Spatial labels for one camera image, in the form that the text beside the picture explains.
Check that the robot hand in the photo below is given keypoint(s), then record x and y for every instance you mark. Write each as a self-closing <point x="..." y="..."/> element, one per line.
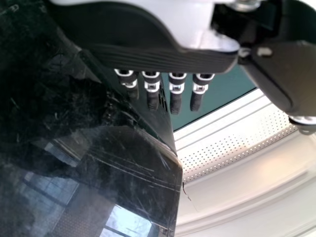
<point x="148" y="37"/>

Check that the black oven with glass door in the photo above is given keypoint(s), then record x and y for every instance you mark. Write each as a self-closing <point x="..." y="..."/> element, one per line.
<point x="86" y="148"/>

